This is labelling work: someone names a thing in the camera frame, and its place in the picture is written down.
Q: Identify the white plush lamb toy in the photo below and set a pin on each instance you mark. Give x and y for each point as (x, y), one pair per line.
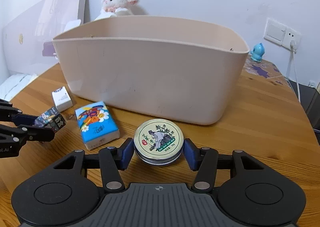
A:
(115, 8)

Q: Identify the white wall switch socket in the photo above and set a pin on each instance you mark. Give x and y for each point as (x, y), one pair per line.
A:
(282, 35)

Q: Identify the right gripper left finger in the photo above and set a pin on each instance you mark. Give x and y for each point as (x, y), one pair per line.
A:
(111, 161)

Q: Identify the round metal balm tin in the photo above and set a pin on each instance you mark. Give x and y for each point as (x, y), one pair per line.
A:
(158, 142)

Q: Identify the blue cartoon tissue pack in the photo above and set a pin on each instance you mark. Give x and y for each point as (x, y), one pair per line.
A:
(96, 125)

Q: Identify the black glass side table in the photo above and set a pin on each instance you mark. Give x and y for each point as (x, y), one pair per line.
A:
(310, 101)

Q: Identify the pink purple flat board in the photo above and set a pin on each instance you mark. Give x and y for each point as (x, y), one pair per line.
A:
(27, 40)

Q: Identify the beige plastic storage bin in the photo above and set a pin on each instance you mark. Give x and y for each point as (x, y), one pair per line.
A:
(172, 68)

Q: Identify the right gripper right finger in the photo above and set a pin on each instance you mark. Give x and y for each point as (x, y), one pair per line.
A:
(204, 161)

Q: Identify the purple cartoon small box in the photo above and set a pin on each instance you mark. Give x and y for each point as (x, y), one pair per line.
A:
(51, 119)

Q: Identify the white small card box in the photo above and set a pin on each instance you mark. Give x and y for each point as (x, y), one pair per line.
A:
(62, 99)

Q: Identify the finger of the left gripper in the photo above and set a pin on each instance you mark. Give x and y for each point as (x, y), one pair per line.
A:
(23, 133)
(9, 113)

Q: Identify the blue cartoon figurine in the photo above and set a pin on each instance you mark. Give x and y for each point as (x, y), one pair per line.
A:
(257, 52)

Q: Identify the purple patterned paper mat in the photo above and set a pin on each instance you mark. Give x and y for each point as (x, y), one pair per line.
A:
(267, 70)

